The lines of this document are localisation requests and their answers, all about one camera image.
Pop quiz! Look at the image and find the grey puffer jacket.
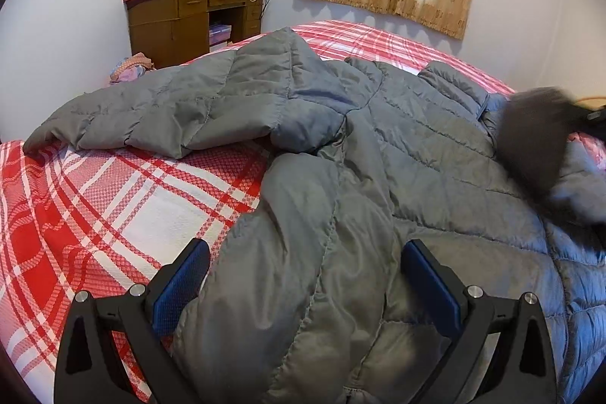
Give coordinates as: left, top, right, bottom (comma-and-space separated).
23, 29, 605, 403

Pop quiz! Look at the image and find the pink clothes pile on floor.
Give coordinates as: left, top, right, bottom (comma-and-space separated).
109, 52, 155, 85

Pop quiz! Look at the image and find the red plaid bed sheet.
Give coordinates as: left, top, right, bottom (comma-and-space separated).
1, 20, 605, 403

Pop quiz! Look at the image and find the brown wooden desk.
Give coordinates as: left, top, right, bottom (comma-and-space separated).
123, 0, 265, 69

